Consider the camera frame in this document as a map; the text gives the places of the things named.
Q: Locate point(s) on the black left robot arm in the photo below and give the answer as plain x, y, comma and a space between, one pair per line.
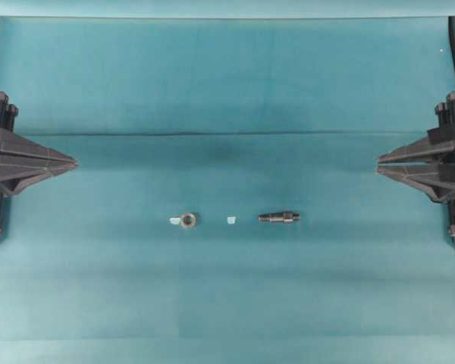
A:
23, 162

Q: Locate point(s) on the silver metal washer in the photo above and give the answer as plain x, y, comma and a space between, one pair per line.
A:
188, 220

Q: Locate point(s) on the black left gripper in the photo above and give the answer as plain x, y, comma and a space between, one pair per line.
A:
18, 146

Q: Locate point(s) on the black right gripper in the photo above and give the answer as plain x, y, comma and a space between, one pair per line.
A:
437, 181

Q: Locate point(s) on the dark metal shaft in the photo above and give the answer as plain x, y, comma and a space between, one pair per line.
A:
286, 217

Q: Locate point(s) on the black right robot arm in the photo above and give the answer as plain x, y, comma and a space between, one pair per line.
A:
428, 164

